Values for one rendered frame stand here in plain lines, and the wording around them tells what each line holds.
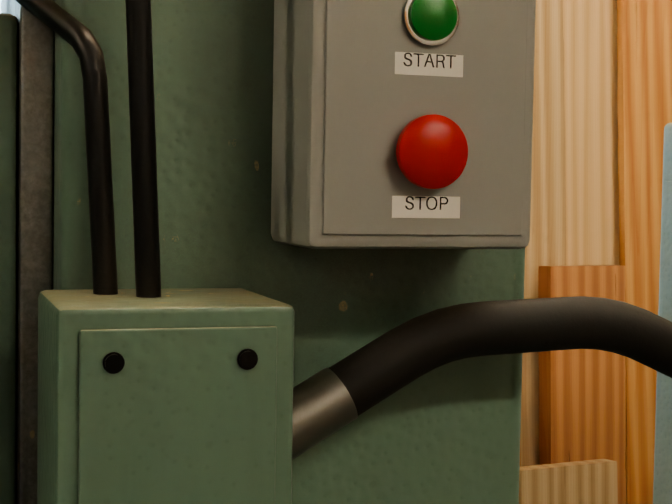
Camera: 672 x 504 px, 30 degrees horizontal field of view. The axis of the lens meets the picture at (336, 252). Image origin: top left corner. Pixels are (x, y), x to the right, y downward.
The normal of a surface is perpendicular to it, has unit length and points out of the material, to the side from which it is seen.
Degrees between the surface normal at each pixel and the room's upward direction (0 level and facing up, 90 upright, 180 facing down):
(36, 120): 90
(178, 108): 90
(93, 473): 90
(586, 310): 52
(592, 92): 87
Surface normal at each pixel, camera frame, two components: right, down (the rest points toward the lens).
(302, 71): -0.95, 0.00
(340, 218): 0.31, 0.06
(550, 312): 0.27, -0.57
